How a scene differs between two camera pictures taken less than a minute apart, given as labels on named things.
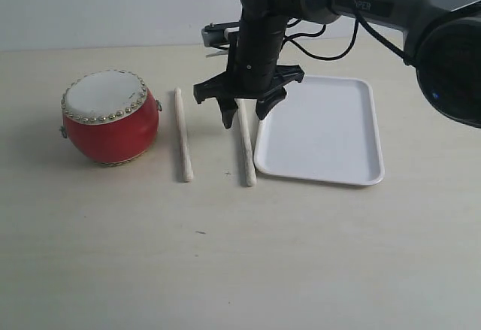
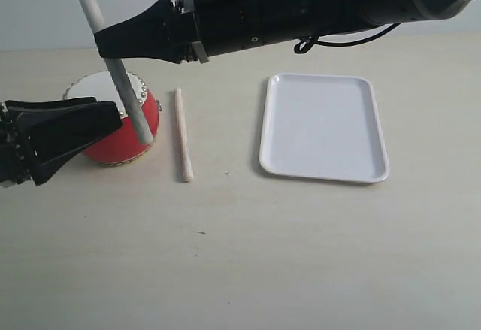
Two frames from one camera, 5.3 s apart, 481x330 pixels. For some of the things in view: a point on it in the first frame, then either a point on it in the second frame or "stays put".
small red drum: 110,116 stays put
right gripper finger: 228,107 → 152,34
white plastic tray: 325,129 stays put
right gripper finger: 263,106 → 173,52
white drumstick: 186,167 stays put
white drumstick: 248,110 → 114,63
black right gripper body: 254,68 → 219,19
